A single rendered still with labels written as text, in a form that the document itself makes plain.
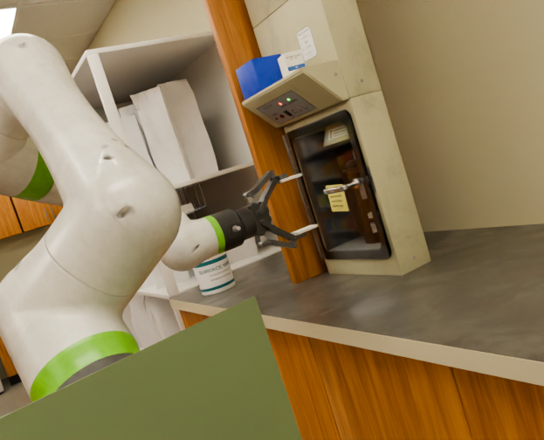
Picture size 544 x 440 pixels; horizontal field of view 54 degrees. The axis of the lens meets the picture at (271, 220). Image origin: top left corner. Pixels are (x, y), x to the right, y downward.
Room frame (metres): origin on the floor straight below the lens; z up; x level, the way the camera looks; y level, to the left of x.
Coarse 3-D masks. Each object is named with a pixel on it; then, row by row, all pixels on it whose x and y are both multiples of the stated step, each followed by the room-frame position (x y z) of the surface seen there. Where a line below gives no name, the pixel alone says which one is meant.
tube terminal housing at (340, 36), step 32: (288, 0) 1.45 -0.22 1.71; (320, 0) 1.35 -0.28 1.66; (352, 0) 1.40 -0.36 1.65; (256, 32) 1.61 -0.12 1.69; (288, 32) 1.49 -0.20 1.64; (320, 32) 1.38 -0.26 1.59; (352, 32) 1.38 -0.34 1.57; (352, 64) 1.37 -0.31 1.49; (352, 96) 1.35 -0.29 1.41; (288, 128) 1.60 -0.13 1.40; (384, 128) 1.39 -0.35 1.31; (384, 160) 1.37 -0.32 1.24; (384, 192) 1.36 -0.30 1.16; (384, 224) 1.36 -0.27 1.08; (416, 224) 1.39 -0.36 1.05; (416, 256) 1.38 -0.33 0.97
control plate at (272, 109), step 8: (280, 96) 1.43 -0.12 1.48; (288, 96) 1.42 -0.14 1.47; (296, 96) 1.40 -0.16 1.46; (272, 104) 1.49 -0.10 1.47; (288, 104) 1.45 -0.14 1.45; (296, 104) 1.44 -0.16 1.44; (304, 104) 1.42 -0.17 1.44; (264, 112) 1.55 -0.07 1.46; (272, 112) 1.53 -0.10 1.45; (280, 112) 1.51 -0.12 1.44; (296, 112) 1.47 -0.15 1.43; (304, 112) 1.46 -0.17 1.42; (280, 120) 1.55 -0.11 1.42
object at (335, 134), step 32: (320, 128) 1.45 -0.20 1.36; (352, 128) 1.35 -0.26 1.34; (320, 160) 1.49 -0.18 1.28; (352, 160) 1.37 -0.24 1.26; (320, 192) 1.53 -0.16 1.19; (352, 192) 1.41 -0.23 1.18; (320, 224) 1.57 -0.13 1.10; (352, 224) 1.44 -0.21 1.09; (352, 256) 1.48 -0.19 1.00; (384, 256) 1.36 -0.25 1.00
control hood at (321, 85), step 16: (320, 64) 1.32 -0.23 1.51; (336, 64) 1.34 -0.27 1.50; (288, 80) 1.35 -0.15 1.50; (304, 80) 1.32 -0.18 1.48; (320, 80) 1.31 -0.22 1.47; (336, 80) 1.33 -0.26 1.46; (256, 96) 1.49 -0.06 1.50; (272, 96) 1.45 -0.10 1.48; (304, 96) 1.39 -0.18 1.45; (320, 96) 1.36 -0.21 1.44; (336, 96) 1.33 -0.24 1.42; (256, 112) 1.57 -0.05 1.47
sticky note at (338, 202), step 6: (330, 186) 1.48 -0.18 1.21; (342, 192) 1.44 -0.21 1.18; (330, 198) 1.50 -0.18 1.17; (336, 198) 1.47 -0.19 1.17; (342, 198) 1.45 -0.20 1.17; (330, 204) 1.50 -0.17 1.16; (336, 204) 1.48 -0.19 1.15; (342, 204) 1.46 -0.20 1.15; (336, 210) 1.49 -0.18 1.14; (342, 210) 1.46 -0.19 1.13; (348, 210) 1.44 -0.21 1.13
